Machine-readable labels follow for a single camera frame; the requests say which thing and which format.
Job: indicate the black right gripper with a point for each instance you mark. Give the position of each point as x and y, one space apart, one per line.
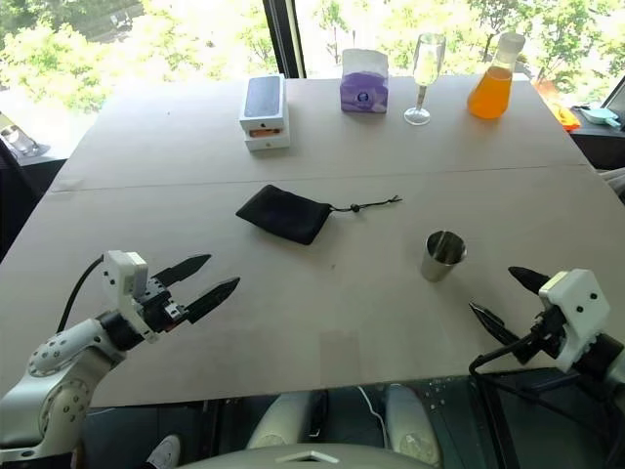
547 332

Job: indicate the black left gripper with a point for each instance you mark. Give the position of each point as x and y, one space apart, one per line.
158 308

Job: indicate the stainless steel cup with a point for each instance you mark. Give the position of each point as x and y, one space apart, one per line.
439 266

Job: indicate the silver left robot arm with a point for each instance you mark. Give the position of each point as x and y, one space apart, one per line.
54 352

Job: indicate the white phone box orange print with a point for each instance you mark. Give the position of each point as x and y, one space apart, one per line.
267 144

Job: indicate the silver right robot thigh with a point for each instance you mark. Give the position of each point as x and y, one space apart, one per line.
410 420

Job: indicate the silver robot thigh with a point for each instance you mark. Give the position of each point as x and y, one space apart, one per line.
283 420
410 420

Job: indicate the beige chair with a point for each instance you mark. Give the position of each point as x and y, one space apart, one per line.
615 183

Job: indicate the silver left robot thigh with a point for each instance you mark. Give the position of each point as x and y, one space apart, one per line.
283 420

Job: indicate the white shoe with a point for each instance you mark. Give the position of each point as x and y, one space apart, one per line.
163 452

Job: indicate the black side table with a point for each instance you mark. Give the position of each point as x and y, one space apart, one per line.
600 146

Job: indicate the orange object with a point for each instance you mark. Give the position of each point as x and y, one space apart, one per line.
561 115

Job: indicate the white phone box dark print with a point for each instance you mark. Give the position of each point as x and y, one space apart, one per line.
263 98

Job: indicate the light blue object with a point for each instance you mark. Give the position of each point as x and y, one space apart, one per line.
598 116

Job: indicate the glass flask orange liquid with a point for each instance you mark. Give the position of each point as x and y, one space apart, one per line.
488 98

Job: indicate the grey robot torso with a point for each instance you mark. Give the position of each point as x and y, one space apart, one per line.
312 459

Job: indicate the dark monitor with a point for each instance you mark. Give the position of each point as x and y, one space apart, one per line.
616 100

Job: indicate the clear glass item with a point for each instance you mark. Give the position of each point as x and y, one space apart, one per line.
22 139

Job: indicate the purple tissue pack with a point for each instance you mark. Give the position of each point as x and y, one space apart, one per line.
363 93

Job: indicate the clear champagne glass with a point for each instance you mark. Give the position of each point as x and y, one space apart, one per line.
428 63

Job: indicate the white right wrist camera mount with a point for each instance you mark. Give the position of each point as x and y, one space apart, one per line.
581 293

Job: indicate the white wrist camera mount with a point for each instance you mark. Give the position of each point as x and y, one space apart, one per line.
581 293
122 273

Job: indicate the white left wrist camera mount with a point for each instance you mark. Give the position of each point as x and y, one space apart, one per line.
122 273

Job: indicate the perforated metal table frame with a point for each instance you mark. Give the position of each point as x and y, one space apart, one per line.
446 415

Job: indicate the dark window frame post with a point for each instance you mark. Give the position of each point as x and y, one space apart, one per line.
288 39

